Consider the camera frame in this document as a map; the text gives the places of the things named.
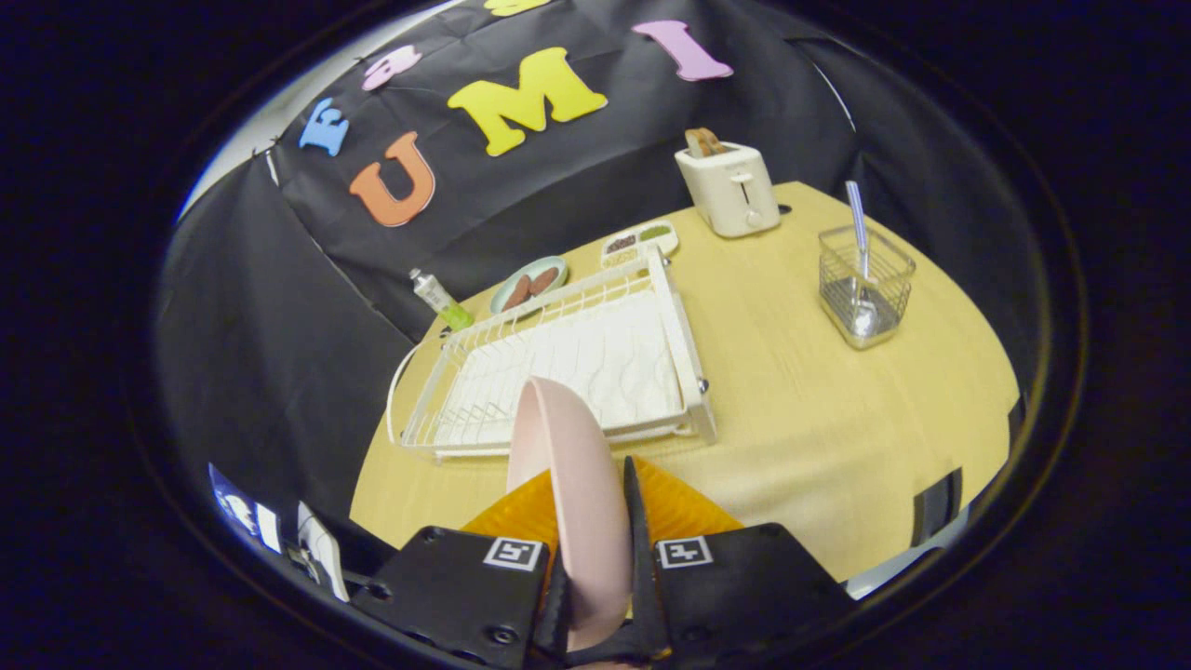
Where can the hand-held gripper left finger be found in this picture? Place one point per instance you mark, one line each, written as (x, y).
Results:
(456, 596)

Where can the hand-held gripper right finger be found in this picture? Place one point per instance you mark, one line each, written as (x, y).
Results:
(642, 577)

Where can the pink plate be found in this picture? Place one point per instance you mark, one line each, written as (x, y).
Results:
(577, 493)

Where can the pale blue plate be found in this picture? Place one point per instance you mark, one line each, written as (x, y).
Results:
(538, 264)

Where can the white divided dish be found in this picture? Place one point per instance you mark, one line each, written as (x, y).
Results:
(637, 244)

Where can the clear bottle with green liquid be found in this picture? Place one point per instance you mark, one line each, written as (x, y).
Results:
(437, 296)

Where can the brown sausage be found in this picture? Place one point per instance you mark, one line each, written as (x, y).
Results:
(517, 293)
(544, 281)

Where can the black backdrop cloth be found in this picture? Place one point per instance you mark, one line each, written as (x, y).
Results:
(279, 326)

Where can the cream toaster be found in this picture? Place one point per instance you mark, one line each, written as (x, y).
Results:
(735, 191)

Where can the brown bread slice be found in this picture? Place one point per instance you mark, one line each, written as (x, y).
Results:
(702, 142)

